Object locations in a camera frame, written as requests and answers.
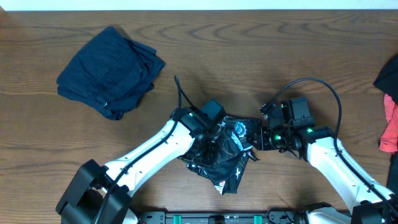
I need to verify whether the black aluminium mounting rail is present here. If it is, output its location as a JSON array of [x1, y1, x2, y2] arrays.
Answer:
[[138, 209, 307, 224]]

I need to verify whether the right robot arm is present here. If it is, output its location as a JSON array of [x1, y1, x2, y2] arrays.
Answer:
[[248, 98, 397, 223]]

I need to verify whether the red cloth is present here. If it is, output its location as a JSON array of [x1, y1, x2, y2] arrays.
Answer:
[[379, 94, 397, 153]]

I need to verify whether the black fabric at right edge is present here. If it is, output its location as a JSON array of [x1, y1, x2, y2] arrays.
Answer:
[[373, 54, 398, 104]]

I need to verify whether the black orange patterned sports jersey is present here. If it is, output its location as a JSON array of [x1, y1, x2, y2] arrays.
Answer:
[[179, 116, 262, 195]]

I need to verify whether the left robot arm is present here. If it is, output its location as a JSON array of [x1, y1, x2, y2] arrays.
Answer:
[[55, 100, 226, 223]]

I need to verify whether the folded dark blue garment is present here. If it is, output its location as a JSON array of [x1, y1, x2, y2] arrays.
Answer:
[[57, 27, 165, 120]]

